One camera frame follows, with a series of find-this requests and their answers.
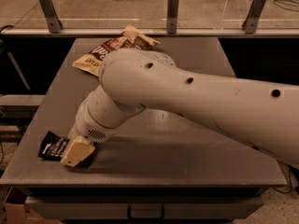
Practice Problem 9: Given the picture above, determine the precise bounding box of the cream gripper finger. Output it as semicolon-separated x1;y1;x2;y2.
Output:
61;153;82;167

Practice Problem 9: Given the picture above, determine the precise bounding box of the black rxbar chocolate wrapper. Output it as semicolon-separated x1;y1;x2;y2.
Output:
38;131;68;161

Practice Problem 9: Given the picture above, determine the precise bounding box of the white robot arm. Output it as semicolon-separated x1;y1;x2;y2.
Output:
62;49;299;167

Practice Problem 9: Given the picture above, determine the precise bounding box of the brown sea salt chip bag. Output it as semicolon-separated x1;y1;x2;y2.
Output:
72;24;160;77

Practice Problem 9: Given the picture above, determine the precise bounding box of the cardboard box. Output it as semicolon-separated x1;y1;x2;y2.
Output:
4;188;61;224

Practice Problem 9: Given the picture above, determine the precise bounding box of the grey drawer with handle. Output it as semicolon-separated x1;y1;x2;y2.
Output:
25;197;263;221

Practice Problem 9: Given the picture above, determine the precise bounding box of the left metal rail bracket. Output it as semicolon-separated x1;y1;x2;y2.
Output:
38;0;63;34

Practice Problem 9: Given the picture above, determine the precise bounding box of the metal rail bracket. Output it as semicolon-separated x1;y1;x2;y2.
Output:
242;0;267;35
166;0;179;34
38;0;63;34

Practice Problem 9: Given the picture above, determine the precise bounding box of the middle metal rail bracket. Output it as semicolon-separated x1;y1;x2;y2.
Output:
166;0;179;34

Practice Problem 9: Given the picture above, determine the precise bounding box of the right metal rail bracket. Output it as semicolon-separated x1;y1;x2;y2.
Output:
242;0;267;35

